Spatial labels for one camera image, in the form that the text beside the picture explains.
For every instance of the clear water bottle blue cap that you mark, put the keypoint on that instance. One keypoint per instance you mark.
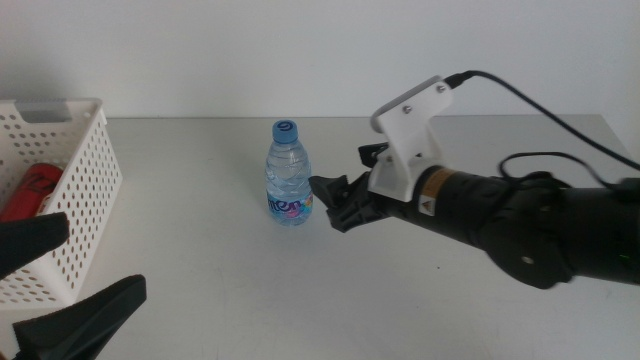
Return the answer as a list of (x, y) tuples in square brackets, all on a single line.
[(289, 190)]

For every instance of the white perforated plastic basket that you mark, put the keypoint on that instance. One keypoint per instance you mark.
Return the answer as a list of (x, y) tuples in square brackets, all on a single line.
[(75, 210)]

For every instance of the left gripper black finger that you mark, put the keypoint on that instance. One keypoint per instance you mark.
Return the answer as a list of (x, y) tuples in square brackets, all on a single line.
[(25, 242), (85, 325)]

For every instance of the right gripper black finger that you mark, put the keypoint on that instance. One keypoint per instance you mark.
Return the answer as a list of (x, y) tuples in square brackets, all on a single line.
[(332, 200), (375, 154)]

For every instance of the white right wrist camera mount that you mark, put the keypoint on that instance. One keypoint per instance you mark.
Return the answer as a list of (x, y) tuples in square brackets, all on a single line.
[(407, 145)]

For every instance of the red cola can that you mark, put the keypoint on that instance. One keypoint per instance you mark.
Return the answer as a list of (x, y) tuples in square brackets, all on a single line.
[(30, 195)]

